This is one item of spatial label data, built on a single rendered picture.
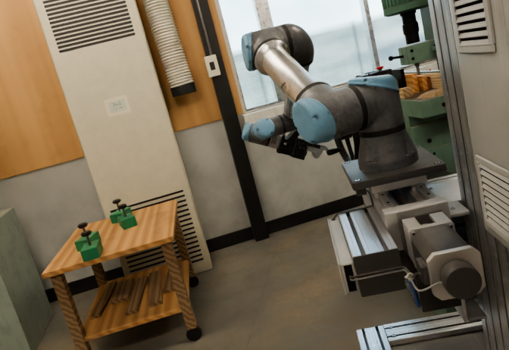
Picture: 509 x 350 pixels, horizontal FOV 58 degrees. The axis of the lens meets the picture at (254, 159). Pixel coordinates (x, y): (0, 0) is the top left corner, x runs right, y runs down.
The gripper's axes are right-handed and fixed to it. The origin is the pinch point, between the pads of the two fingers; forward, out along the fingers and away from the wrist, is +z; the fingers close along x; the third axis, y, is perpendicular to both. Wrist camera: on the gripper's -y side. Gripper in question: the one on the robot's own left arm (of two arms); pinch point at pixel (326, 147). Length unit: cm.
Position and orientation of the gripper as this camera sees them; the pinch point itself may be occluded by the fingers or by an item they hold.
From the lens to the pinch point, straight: 191.5
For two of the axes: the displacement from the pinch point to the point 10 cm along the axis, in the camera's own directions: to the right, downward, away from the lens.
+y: -2.7, 9.6, 1.3
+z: 9.5, 2.4, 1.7
